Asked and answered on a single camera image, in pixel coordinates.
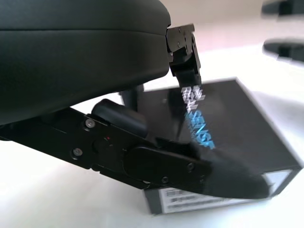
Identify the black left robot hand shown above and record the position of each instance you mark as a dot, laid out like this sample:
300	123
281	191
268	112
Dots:
71	59

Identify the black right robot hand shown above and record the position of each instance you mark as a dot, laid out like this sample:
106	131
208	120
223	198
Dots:
285	47

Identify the black RealSense box lid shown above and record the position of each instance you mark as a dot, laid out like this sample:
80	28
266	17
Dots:
225	123

